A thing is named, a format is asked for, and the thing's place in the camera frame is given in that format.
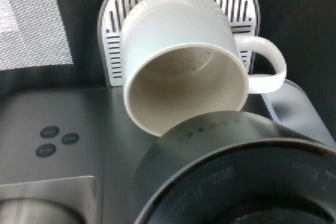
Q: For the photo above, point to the white ceramic mug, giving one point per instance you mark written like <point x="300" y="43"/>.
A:
<point x="189" y="67"/>

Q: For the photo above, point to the grey woven placemat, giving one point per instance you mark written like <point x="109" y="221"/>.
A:
<point x="33" y="39"/>

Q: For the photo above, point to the grey Keurig coffee machine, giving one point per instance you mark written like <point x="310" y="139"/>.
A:
<point x="232" y="167"/>

